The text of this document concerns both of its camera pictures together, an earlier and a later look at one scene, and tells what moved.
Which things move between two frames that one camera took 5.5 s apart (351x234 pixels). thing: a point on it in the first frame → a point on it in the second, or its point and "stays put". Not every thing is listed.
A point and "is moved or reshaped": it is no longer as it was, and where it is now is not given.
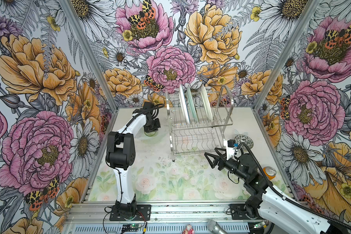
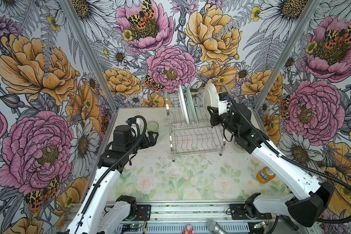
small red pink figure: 188,230 stays put
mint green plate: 192,104 stays put
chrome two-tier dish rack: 197,121 stays put
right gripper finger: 221,164 → 215,119
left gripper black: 157,126 → 152,142
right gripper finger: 222,154 → 212,110
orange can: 270,172 stays put
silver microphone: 213,225 stays put
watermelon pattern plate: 184,104 stays put
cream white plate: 206,103 is moved or reshaped
